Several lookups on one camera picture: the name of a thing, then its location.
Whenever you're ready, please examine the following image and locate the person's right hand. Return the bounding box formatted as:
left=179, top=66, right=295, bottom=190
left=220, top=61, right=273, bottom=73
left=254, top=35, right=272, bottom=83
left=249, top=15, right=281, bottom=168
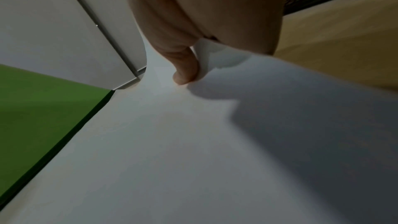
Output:
left=119, top=0, right=289, bottom=86

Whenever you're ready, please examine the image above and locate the stack of white paper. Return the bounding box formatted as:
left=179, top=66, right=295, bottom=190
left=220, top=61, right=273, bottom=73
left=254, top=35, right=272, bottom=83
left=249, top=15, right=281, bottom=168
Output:
left=0, top=37, right=398, bottom=224

